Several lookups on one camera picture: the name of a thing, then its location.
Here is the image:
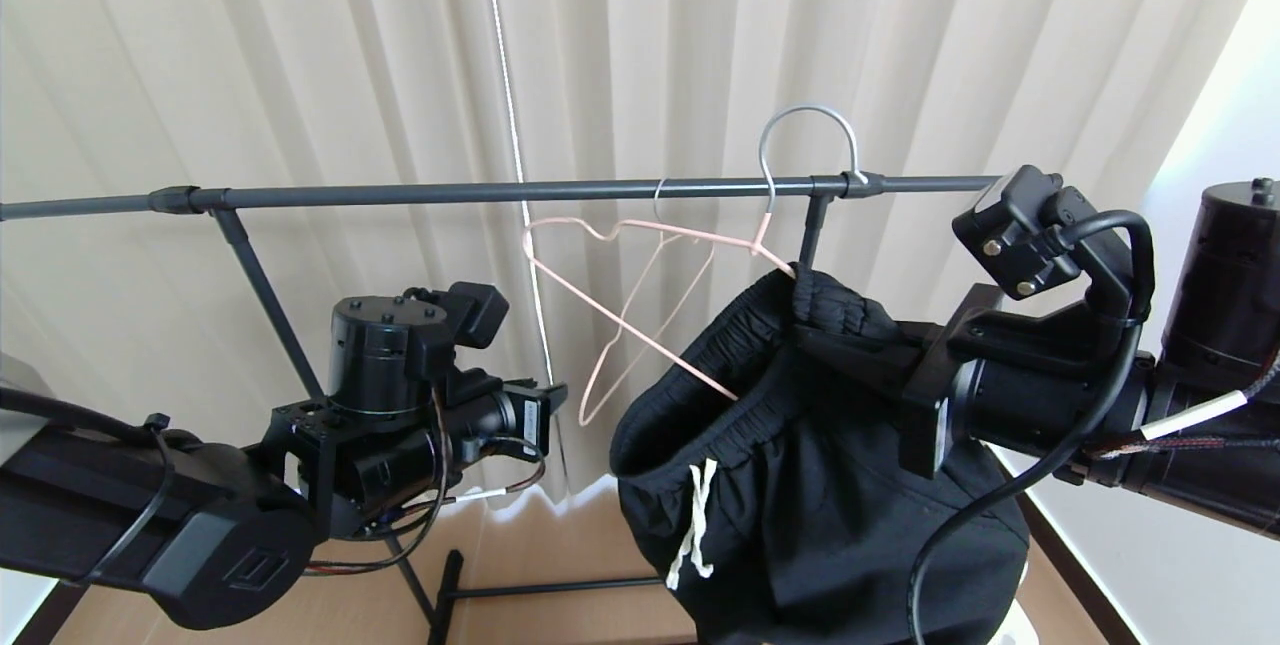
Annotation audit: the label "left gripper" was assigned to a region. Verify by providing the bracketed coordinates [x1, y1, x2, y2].
[350, 380, 568, 516]

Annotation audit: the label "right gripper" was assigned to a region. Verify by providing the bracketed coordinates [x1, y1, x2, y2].
[900, 283, 1161, 481]

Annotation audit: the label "pink clothes hanger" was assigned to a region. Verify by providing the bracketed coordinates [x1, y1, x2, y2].
[578, 178, 716, 428]
[522, 105, 869, 401]

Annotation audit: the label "black shorts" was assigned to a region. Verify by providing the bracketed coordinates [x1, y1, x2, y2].
[610, 265, 1031, 645]

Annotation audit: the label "black clothes rack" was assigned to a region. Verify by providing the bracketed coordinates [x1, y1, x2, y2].
[0, 172, 1001, 645]

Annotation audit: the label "beige curtain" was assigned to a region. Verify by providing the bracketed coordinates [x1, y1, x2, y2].
[0, 0, 1280, 516]

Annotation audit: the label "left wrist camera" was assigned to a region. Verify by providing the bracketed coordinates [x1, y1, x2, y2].
[405, 282, 511, 351]

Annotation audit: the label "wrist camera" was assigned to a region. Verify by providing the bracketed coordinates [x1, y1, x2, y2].
[952, 165, 1156, 326]
[405, 282, 511, 351]

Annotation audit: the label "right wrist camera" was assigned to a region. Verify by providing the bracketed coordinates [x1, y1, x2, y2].
[952, 165, 1156, 326]

